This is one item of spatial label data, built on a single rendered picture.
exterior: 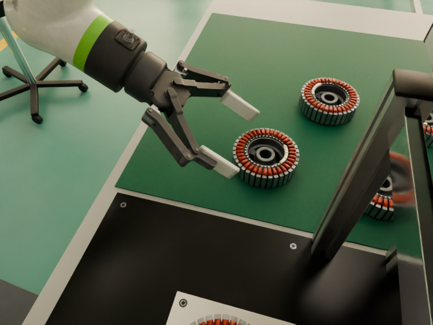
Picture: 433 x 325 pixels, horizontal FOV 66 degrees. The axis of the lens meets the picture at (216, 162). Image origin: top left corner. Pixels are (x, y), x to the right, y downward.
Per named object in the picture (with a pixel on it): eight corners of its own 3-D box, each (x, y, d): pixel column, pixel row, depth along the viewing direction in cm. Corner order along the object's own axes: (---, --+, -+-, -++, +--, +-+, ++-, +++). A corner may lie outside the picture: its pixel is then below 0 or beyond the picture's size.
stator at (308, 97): (361, 101, 69) (367, 87, 66) (344, 135, 63) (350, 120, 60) (310, 84, 73) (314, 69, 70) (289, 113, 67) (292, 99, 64)
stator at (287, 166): (223, 180, 56) (224, 166, 54) (241, 134, 63) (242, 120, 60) (289, 196, 54) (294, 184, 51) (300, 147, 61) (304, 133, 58)
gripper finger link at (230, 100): (218, 101, 60) (220, 98, 60) (250, 122, 61) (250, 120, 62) (227, 91, 58) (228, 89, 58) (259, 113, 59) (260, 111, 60)
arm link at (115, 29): (107, 55, 57) (78, 87, 52) (125, 0, 48) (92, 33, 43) (138, 75, 59) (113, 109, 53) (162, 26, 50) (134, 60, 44)
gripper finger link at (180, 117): (174, 87, 51) (166, 88, 51) (203, 150, 49) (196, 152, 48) (165, 101, 54) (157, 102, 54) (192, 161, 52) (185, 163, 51)
